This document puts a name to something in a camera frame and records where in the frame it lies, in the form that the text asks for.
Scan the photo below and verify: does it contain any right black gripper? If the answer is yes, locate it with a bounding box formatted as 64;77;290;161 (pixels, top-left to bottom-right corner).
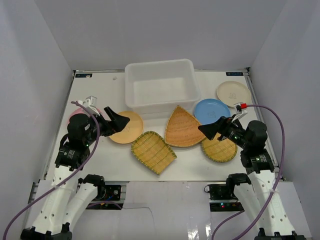
197;114;250;150

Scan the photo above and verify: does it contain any orange round plate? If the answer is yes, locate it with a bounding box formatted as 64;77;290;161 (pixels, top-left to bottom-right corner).
109;111;144;144

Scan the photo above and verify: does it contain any blue round plate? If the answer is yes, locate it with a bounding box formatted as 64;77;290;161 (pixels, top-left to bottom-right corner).
194;98;231;125

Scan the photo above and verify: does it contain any round green-rim bamboo basket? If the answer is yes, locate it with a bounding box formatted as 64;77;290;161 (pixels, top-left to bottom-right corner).
201;133;238;163

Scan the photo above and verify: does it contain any triangular orange bamboo basket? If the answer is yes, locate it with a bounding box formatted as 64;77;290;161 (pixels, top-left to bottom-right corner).
164;105;205;148

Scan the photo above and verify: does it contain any rectangular green-rim bamboo basket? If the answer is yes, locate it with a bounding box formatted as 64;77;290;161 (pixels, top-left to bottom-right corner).
131;131;177;175

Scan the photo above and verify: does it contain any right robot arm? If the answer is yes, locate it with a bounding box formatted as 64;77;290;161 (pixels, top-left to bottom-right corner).
198;116;305;240

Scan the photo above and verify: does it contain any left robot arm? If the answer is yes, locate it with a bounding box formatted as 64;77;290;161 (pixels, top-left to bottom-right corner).
20;107;130;240

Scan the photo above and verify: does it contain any white plastic bin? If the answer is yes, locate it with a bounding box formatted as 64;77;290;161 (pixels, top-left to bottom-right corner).
124;59;201;114

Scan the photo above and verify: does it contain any pink plate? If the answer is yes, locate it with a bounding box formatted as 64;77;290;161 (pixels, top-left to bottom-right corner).
66;107;87;125

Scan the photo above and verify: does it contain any cream round plate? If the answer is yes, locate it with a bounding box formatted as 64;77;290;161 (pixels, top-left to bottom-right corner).
216;81;252;108

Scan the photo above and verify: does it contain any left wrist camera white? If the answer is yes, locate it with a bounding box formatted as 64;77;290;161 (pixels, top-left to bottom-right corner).
77;95;102;116

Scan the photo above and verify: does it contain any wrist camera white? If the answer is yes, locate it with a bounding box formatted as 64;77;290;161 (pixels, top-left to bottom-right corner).
231;102;248;122
77;95;102;116

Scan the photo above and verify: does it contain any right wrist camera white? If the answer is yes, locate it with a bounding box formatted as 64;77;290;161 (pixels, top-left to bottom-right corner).
231;102;248;122

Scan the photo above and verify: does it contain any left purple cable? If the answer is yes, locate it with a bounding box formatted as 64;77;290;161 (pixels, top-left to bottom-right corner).
0;100;101;240

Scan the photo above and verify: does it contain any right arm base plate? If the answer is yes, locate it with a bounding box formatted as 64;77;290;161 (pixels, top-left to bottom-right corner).
203;183;243;212

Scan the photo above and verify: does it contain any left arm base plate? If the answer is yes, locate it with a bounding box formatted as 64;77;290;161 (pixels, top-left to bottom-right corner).
86;184;126;210

